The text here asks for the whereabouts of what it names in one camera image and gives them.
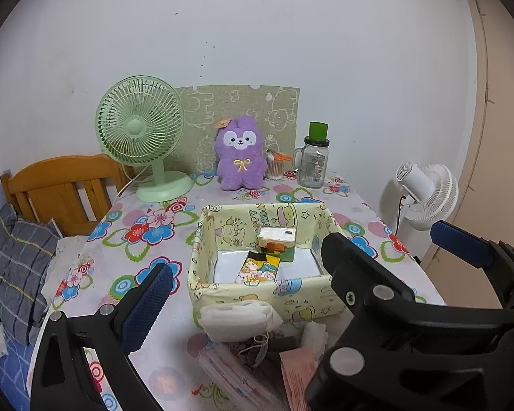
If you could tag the green animal print board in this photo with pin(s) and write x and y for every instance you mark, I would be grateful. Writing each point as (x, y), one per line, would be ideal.
(248, 102)

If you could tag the clear plastic bag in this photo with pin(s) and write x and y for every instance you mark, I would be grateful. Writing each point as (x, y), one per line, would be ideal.
(235, 376)

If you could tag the green desk fan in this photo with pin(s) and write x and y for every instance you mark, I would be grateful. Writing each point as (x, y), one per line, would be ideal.
(135, 127)

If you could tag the floral tablecloth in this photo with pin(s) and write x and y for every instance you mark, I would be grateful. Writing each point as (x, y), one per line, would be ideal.
(154, 231)

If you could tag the yellow cartoon fabric storage box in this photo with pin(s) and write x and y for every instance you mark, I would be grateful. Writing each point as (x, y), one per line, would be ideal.
(240, 299)

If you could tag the pink packet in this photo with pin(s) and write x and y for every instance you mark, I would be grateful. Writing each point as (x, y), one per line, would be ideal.
(300, 372)

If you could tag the clear cotton swab box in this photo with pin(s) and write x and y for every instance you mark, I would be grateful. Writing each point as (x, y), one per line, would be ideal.
(275, 169)

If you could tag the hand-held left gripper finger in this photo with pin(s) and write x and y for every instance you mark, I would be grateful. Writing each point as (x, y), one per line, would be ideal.
(147, 304)

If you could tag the blue checked bedsheet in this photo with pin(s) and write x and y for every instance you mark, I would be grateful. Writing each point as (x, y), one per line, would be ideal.
(8, 381)

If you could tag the dark green packet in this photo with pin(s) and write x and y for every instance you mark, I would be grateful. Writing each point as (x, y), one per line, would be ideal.
(288, 256)

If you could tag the glass mug jar green lid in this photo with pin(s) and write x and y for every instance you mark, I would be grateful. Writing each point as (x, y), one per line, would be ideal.
(312, 167)

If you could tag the white crumpled tissue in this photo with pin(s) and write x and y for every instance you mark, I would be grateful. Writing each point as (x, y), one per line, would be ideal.
(315, 336)

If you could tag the white flat packet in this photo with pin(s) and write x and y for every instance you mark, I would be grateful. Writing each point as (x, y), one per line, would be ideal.
(302, 265)
(229, 267)

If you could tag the purple plush toy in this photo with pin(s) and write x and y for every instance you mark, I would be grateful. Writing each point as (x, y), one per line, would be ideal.
(240, 167)

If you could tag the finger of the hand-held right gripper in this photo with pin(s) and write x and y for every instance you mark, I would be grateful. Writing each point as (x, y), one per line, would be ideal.
(458, 242)
(347, 265)

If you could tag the white standing fan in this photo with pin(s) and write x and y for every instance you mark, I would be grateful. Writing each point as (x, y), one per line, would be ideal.
(432, 197)

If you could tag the beige door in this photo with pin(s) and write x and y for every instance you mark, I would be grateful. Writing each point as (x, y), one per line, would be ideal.
(501, 137)

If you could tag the small tissue packet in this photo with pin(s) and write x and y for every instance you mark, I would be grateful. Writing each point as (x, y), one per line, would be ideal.
(276, 235)

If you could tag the grey plaid pillow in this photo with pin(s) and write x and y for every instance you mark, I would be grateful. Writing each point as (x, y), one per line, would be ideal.
(17, 265)

